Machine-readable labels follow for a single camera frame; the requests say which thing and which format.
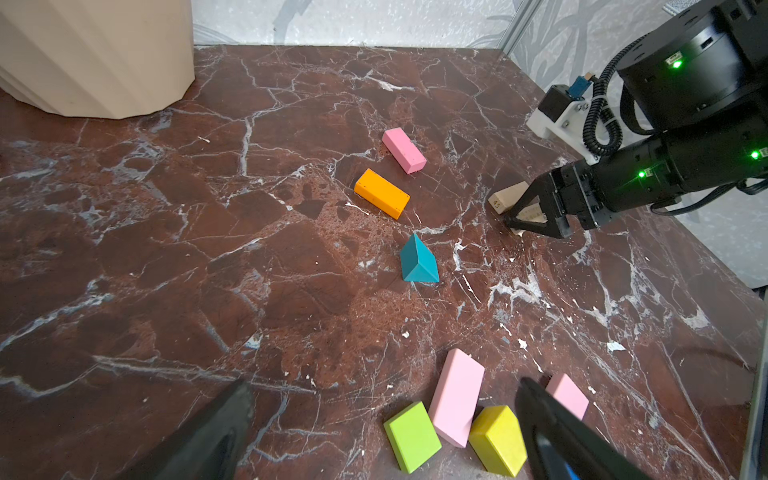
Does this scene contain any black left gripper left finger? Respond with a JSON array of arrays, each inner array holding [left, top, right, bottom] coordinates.
[[118, 379, 254, 479]]

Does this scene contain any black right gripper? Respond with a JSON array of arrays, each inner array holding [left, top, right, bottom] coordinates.
[[504, 160, 606, 238]]

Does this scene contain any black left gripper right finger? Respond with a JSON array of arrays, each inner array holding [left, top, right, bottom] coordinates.
[[515, 377, 648, 480]]

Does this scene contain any natural wood block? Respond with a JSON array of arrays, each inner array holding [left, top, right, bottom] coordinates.
[[488, 182, 529, 215], [515, 203, 547, 224]]

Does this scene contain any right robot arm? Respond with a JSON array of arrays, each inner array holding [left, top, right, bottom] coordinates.
[[501, 1, 767, 238]]

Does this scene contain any yellow wood block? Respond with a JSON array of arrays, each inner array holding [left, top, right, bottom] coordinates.
[[469, 405, 527, 477]]

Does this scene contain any long pink wood block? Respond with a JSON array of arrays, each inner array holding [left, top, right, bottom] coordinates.
[[428, 348, 485, 448]]

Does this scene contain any teal triangular wood block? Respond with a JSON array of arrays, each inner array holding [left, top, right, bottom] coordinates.
[[400, 234, 440, 283]]

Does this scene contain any green wood block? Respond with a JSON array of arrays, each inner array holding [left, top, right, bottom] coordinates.
[[383, 402, 442, 474]]

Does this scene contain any small pink wood block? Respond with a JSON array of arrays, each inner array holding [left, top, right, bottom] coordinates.
[[382, 128, 427, 174]]

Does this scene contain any orange wood block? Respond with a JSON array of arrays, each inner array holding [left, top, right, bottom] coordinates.
[[354, 169, 410, 220]]

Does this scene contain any beige flower pot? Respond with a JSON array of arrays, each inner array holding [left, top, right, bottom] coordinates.
[[1, 1, 195, 119]]

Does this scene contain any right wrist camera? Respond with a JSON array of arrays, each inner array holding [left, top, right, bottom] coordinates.
[[526, 73, 599, 165]]

